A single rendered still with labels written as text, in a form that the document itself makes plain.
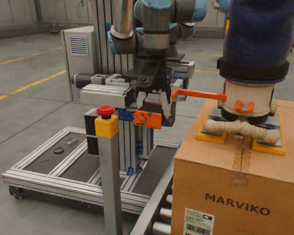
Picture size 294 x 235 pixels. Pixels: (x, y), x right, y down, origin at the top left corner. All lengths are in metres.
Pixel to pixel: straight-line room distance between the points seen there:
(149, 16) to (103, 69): 1.03
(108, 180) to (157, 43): 0.62
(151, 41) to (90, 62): 1.01
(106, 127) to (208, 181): 0.41
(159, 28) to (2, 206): 1.90
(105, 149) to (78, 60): 0.86
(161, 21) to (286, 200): 0.61
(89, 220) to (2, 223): 0.59
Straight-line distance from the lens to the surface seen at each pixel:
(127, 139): 1.86
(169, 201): 1.30
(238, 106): 0.91
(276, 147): 0.96
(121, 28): 1.33
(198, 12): 0.88
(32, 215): 2.16
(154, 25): 0.74
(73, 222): 2.02
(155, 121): 0.78
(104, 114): 0.96
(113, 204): 1.20
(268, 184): 0.85
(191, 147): 0.91
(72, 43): 1.75
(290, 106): 2.65
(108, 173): 1.10
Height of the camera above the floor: 1.41
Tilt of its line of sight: 25 degrees down
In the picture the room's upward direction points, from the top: straight up
